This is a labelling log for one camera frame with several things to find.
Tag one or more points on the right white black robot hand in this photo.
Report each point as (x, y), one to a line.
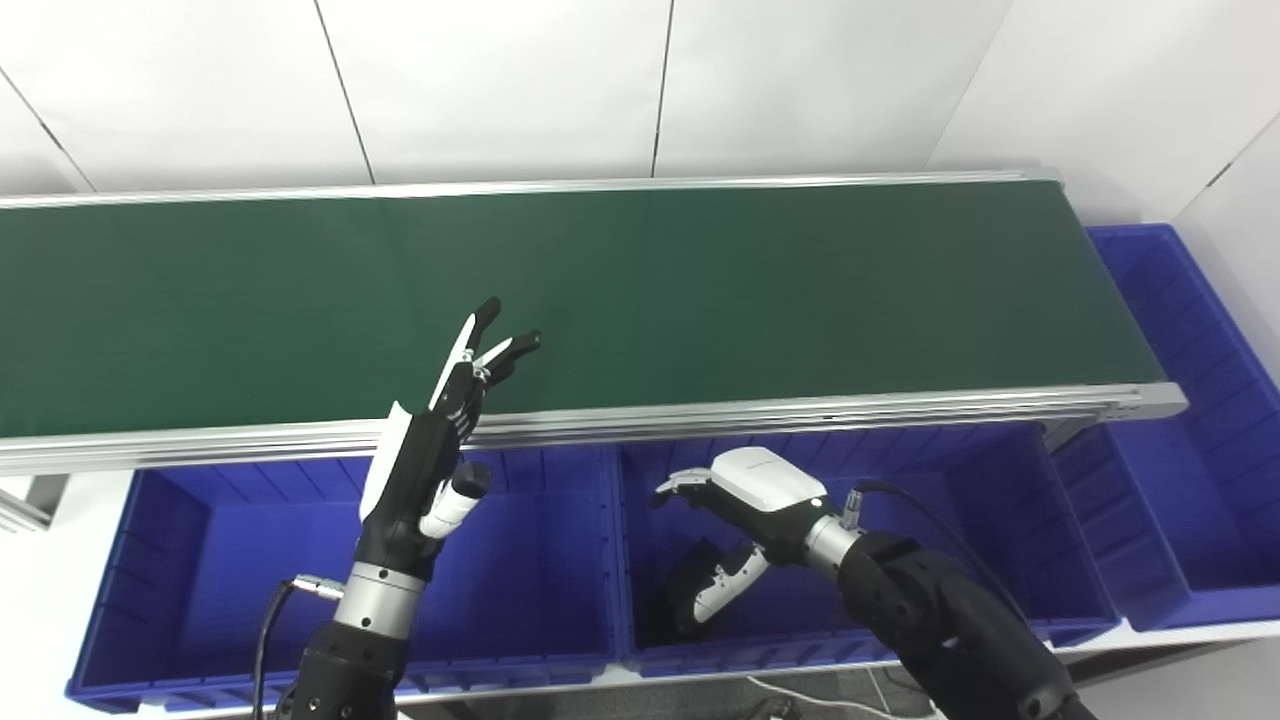
(770, 490)

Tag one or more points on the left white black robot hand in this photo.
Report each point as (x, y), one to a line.
(410, 490)

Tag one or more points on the black cylinder block part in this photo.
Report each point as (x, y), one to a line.
(685, 580)

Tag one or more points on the green conveyor belt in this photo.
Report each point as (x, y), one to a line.
(700, 300)
(800, 410)

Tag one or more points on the blue plastic bin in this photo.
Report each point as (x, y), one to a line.
(950, 500)
(200, 580)
(1180, 450)

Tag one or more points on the aluminium conveyor leg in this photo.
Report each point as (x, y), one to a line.
(1065, 432)
(35, 500)

